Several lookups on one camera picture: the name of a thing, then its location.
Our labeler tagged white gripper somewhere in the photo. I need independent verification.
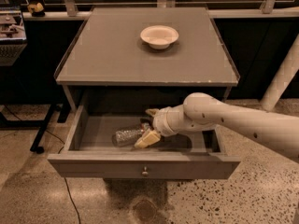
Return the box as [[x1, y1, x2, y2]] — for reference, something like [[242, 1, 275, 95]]
[[134, 107, 176, 148]]

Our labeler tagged clear plastic water bottle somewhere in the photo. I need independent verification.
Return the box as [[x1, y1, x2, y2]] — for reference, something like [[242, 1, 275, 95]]
[[112, 122, 151, 147]]

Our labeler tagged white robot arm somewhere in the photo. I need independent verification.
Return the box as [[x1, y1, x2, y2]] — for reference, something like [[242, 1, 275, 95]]
[[135, 42, 299, 161]]

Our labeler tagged metal drawer knob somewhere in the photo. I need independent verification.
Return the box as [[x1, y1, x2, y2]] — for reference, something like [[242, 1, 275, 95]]
[[141, 166, 149, 176]]

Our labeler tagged open grey top drawer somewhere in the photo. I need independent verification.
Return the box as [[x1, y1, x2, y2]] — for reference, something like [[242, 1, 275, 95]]
[[48, 105, 240, 179]]

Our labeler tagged grey wooden cabinet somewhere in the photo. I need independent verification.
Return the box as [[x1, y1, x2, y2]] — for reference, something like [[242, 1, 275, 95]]
[[55, 7, 239, 115]]

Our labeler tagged white paper bowl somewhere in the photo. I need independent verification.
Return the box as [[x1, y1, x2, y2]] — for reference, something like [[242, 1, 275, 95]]
[[140, 25, 179, 49]]

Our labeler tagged laptop on side desk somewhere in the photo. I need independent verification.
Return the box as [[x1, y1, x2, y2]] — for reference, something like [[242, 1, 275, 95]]
[[0, 6, 27, 66]]

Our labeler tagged yellow black tape dispenser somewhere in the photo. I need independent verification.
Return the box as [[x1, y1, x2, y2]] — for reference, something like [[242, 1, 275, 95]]
[[27, 2, 45, 17]]

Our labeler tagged black desk leg frame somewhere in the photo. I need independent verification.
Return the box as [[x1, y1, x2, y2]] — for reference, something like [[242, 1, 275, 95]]
[[0, 103, 71, 154]]

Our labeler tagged black floor cable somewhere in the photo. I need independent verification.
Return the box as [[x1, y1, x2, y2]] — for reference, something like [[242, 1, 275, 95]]
[[3, 105, 82, 224]]

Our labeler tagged metal window rail frame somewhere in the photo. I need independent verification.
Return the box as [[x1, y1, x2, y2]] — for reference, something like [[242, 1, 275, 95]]
[[18, 0, 299, 21]]

